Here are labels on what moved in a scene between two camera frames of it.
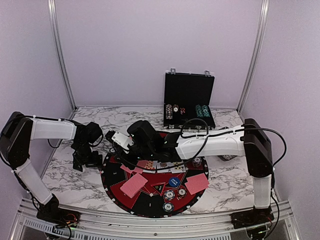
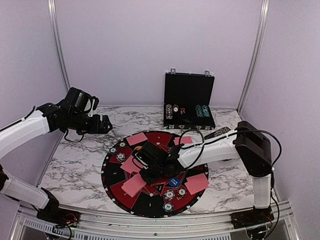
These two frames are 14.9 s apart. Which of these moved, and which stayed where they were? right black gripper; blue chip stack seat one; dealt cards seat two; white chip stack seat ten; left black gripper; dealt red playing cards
Moved: left black gripper; right black gripper
Stayed: white chip stack seat ten; blue chip stack seat one; dealt cards seat two; dealt red playing cards
